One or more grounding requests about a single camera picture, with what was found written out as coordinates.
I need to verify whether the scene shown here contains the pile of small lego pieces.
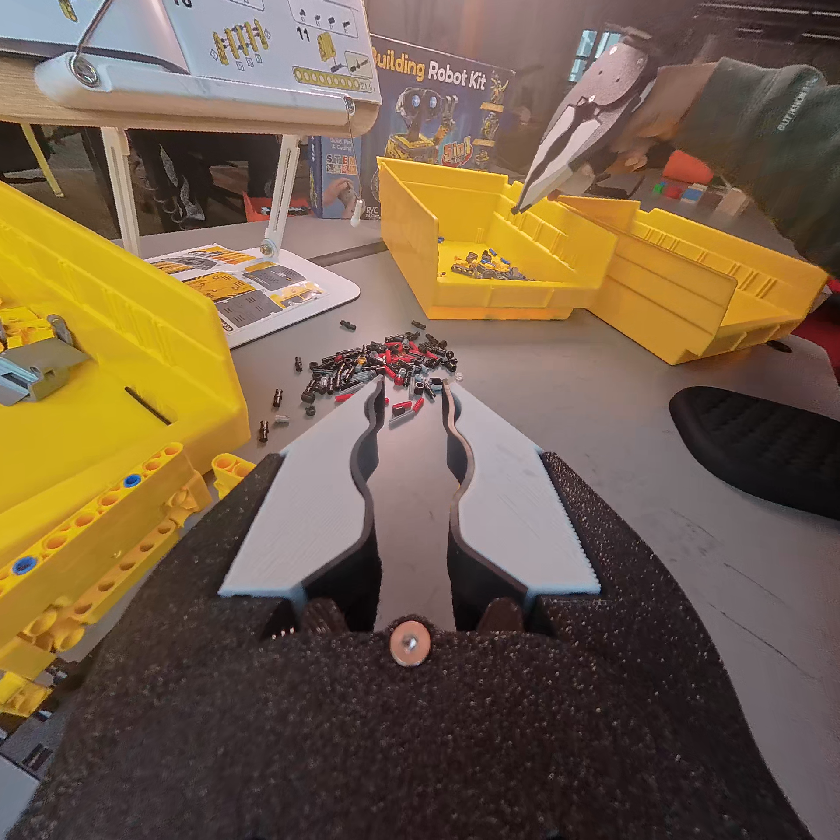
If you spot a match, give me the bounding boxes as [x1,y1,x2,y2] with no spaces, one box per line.
[258,319,466,445]

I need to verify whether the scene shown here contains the open lego instruction booklet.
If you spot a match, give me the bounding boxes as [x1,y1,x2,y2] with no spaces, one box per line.
[0,0,383,107]

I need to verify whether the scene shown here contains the pale document stand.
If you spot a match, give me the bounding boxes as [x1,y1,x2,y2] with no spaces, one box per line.
[0,0,383,258]

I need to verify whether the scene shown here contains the red fabric bag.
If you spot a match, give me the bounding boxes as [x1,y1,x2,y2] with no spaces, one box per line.
[812,279,840,389]

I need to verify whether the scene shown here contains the person's right hand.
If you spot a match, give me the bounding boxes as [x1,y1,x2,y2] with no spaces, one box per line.
[619,61,716,169]

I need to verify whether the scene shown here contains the blue printed toy box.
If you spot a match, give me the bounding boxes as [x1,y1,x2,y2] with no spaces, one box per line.
[308,33,517,221]

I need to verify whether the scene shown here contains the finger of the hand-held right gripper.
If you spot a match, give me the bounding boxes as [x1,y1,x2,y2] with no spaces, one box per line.
[511,107,593,216]
[524,118,619,202]

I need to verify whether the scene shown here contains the red printed box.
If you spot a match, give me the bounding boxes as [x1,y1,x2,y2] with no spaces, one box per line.
[241,190,313,221]

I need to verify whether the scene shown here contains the window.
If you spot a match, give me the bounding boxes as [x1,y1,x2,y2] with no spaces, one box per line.
[570,29,622,83]

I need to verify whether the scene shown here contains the person's right forearm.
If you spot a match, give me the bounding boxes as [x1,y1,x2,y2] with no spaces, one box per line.
[672,58,840,277]

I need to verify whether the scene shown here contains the lego model on black base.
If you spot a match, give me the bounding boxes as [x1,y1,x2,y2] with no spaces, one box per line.
[0,443,258,828]

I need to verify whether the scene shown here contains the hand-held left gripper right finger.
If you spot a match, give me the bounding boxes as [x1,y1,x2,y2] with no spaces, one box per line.
[441,378,603,598]

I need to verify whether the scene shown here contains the grey lego bracket piece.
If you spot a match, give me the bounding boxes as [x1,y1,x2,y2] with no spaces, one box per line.
[0,315,91,406]

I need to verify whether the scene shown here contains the yellow storage bin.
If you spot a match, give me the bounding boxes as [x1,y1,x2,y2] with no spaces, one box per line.
[558,193,830,366]
[377,156,619,321]
[0,180,252,559]

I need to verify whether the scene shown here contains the orange red crate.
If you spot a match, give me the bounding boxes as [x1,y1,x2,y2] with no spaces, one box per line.
[661,150,714,186]

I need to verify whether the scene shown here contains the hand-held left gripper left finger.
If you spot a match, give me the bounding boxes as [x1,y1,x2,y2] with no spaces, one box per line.
[218,378,387,601]

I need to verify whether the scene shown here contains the yellow lego frame pieces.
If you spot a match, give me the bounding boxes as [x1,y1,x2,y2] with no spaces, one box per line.
[0,305,59,350]

